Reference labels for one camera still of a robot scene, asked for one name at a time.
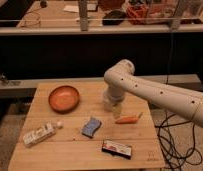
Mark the white paper on shelf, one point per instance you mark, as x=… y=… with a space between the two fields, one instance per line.
x=71 y=8

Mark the cream suction gripper tip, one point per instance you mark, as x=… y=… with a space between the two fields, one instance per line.
x=116 y=109

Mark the metal clamp at left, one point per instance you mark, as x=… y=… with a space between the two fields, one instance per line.
x=6 y=82

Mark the white plastic bottle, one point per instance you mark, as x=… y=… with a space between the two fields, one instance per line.
x=41 y=133

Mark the orange crate on shelf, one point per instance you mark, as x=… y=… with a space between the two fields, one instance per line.
x=137 y=14

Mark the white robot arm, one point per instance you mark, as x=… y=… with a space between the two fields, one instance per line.
x=184 y=102

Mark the orange toy carrot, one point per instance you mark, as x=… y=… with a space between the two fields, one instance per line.
x=128 y=119

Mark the black object on shelf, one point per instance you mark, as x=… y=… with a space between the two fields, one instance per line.
x=114 y=17

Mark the orange wooden bowl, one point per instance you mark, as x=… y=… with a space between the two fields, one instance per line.
x=64 y=98

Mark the black and white box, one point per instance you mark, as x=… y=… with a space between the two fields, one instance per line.
x=116 y=148

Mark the metal vertical post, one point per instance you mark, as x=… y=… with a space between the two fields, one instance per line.
x=83 y=14

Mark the blue sponge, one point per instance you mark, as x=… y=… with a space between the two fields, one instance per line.
x=91 y=127

